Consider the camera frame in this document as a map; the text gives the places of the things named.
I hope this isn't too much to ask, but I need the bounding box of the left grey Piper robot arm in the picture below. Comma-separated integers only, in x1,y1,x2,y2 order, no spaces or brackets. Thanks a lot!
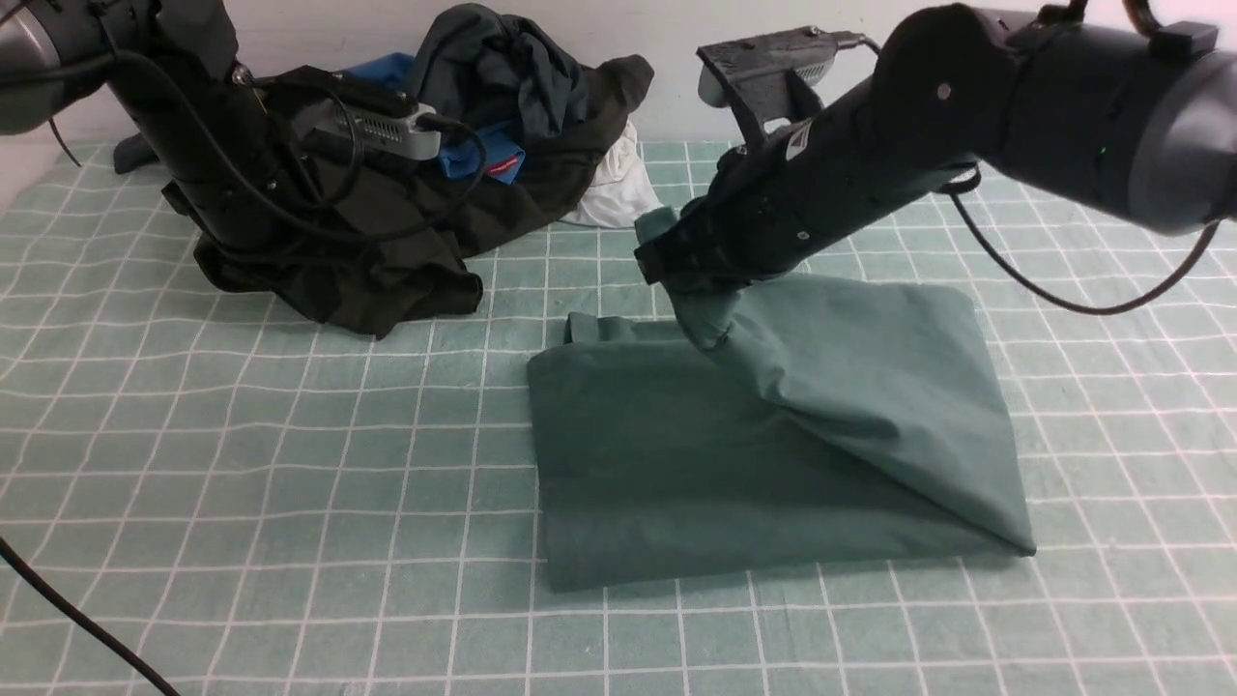
1,1,315,253

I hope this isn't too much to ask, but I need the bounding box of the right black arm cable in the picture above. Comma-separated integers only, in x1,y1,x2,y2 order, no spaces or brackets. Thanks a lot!
928,164,1223,318

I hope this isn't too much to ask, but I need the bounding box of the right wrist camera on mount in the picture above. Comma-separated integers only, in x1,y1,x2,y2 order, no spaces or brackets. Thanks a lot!
695,26,880,150

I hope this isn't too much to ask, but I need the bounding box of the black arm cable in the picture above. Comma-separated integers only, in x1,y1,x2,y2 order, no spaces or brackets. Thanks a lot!
0,48,494,696
928,164,1223,318

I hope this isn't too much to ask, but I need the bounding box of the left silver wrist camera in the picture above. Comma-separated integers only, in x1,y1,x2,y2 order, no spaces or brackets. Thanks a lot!
231,66,465,161

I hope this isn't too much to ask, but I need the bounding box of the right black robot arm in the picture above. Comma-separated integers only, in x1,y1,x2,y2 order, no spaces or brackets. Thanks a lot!
635,1,1235,291

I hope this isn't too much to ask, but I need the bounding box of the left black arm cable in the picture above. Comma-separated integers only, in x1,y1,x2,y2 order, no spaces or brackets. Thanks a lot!
0,48,494,696

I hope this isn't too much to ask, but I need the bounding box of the dark olive crumpled garment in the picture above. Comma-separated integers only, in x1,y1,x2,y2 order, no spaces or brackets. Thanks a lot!
193,54,656,337

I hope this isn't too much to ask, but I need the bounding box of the dark grey-blue crumpled garment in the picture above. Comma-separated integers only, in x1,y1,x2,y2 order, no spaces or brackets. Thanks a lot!
403,2,589,143

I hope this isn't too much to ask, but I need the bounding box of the white crumpled garment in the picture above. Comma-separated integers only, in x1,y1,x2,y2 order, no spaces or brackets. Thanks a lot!
560,122,662,229

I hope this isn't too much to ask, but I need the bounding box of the green checked table cloth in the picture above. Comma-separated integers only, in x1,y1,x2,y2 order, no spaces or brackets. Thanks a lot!
1,141,1236,695

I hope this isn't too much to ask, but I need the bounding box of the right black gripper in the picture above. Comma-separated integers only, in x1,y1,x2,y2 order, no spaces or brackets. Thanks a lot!
635,145,866,292

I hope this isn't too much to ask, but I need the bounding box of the blue garment with red label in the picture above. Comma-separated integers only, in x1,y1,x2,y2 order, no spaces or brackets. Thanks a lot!
344,52,524,185

